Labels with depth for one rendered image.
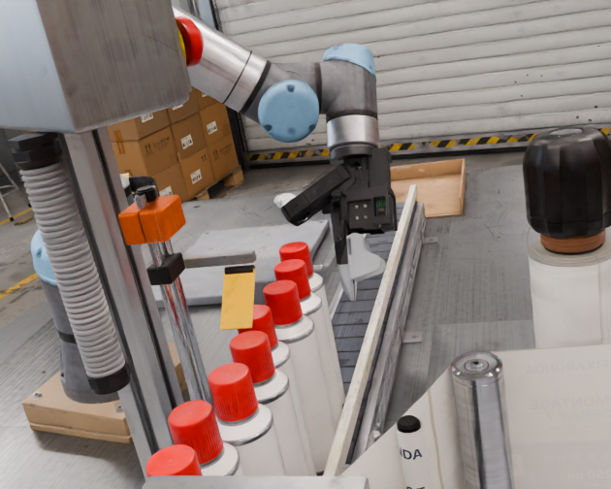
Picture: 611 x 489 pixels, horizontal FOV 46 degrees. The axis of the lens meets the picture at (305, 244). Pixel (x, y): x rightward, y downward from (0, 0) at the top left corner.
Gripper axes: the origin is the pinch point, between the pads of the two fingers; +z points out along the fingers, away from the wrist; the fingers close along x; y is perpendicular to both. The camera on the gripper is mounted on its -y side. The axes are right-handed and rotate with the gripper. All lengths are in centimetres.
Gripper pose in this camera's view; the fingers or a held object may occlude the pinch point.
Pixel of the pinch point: (346, 291)
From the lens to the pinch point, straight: 101.3
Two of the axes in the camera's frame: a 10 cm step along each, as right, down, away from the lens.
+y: 9.6, -0.9, -2.8
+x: 2.8, 1.3, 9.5
